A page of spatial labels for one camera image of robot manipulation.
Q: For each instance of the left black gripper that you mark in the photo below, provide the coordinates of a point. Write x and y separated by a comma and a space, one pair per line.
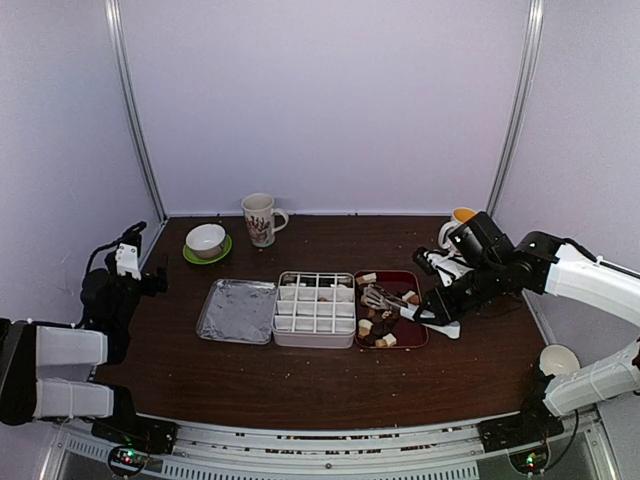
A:
160, 284

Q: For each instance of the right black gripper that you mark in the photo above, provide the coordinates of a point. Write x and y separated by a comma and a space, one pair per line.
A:
444, 309

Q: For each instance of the white metal tongs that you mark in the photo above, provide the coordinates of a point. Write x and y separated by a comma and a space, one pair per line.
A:
379, 299

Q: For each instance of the red chocolate tray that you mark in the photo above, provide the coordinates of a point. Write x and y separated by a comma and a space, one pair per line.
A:
387, 330

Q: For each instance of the lilac bunny tin lid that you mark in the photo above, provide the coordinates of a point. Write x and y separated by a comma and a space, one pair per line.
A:
238, 311

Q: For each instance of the lilac tin box with dividers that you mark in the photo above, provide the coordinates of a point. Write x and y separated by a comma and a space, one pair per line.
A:
315, 310

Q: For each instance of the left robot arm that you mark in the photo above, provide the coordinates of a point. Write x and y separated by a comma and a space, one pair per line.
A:
28, 346

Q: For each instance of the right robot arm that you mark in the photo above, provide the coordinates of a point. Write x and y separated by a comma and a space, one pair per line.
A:
561, 268

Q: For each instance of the white mug yellow inside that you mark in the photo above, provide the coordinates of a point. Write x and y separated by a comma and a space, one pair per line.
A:
458, 217

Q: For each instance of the white bowl near right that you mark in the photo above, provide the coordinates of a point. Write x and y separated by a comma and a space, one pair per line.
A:
557, 359

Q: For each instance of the green saucer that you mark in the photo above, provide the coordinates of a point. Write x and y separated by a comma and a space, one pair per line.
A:
192, 258

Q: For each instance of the tall floral mug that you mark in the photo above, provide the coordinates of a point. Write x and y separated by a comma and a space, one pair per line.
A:
263, 219

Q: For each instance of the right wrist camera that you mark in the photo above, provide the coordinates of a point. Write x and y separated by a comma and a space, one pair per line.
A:
447, 266

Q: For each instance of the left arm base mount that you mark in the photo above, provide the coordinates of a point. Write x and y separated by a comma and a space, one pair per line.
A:
135, 444

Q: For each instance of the right aluminium frame post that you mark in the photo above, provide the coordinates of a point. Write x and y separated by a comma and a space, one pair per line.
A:
528, 64

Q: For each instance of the aluminium frame post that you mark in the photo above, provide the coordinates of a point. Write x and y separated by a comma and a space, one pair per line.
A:
116, 32
528, 64

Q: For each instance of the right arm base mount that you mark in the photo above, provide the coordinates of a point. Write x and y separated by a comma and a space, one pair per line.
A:
525, 441

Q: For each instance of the front aluminium rail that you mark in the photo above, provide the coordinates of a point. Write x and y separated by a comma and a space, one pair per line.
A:
453, 450

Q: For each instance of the left aluminium frame post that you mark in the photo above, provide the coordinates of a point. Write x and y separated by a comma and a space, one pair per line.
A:
116, 32

